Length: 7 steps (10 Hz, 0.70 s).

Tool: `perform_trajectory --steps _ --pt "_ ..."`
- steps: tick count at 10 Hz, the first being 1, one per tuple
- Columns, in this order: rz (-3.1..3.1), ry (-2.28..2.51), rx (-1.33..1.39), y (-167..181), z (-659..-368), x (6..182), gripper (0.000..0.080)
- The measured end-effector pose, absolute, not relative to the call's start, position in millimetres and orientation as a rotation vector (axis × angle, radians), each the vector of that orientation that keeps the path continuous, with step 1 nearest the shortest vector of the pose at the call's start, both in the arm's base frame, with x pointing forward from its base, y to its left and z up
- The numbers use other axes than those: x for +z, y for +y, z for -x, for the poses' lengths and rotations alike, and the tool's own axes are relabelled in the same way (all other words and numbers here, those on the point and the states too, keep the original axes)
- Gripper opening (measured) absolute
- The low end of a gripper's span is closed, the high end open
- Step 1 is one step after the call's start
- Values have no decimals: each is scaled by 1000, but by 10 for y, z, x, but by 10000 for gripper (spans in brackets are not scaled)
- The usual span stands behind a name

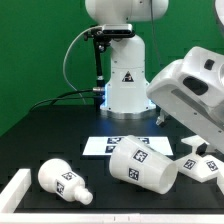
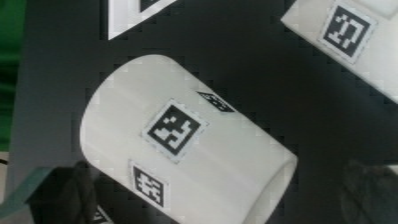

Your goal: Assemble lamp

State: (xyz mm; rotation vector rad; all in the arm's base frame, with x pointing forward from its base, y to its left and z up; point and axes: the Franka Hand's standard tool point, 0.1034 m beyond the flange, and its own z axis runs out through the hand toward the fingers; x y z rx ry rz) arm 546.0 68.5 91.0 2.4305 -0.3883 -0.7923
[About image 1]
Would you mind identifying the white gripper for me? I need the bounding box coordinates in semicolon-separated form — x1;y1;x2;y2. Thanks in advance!
146;47;224;155

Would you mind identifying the white lamp base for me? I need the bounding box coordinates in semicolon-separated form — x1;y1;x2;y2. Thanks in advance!
175;135;224;183

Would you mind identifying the white lamp shade cone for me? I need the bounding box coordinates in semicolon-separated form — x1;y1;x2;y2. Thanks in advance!
109;135;178;194

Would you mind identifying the white lamp bulb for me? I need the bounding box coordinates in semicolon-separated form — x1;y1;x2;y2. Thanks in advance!
38;158;93;205

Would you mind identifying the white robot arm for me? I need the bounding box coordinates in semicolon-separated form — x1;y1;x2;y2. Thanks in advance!
85;0;224;153

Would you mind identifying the white marker sheet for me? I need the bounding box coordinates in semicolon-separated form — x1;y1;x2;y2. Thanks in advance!
83;136;173;156

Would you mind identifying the black cable on table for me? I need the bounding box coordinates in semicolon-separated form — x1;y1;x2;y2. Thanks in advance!
29;88;101;113

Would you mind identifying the grey camera cable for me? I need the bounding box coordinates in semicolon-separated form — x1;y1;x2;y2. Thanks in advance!
62;26;96;105

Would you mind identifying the white table border frame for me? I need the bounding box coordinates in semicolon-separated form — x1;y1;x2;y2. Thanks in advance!
0;169;224;224

